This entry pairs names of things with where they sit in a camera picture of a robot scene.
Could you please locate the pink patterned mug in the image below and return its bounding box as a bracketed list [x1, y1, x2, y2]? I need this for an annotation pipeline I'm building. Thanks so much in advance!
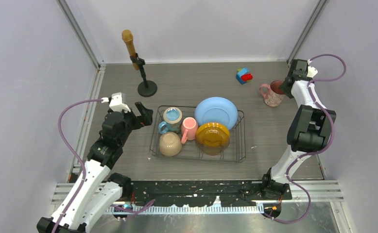
[259, 81, 286, 107]

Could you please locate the plain pink mug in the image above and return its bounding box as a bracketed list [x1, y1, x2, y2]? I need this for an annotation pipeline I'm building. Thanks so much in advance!
[181, 117, 198, 144]

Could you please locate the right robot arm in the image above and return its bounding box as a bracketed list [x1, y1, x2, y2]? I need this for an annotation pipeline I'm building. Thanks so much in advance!
[260, 59, 336, 200]

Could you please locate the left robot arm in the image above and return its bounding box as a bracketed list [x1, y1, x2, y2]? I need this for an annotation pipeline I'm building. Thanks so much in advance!
[36, 102, 154, 233]

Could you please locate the blue glazed mug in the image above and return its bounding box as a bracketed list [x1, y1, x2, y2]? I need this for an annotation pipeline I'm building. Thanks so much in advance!
[158, 107, 183, 134]

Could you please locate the black microphone stand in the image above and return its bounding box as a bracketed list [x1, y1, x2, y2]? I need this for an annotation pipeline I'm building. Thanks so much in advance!
[130, 53, 157, 97]

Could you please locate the beige floral bowl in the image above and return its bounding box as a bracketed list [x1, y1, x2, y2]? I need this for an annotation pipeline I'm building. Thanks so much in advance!
[159, 132, 182, 157]

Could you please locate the colourful toy block stack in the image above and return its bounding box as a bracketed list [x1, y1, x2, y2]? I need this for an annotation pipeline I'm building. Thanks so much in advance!
[236, 67, 253, 84]

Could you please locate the yellow plate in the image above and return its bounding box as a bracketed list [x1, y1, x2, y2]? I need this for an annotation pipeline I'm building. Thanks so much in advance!
[195, 122, 230, 148]

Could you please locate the light blue plate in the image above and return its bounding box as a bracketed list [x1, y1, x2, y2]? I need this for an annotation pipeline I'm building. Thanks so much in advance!
[194, 97, 238, 130]

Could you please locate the brown microphone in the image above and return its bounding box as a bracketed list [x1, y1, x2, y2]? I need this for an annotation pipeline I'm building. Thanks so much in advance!
[121, 30, 139, 70]

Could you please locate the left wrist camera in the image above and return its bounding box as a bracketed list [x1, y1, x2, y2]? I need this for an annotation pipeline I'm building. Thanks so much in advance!
[109, 92, 131, 113]

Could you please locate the black wire dish rack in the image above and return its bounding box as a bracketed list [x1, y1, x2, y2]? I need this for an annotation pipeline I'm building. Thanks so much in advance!
[149, 105, 246, 163]

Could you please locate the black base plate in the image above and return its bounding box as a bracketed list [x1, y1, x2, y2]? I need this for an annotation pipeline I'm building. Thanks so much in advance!
[132, 180, 292, 207]

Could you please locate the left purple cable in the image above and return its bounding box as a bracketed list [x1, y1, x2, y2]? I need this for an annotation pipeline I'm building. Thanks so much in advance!
[51, 99, 157, 233]

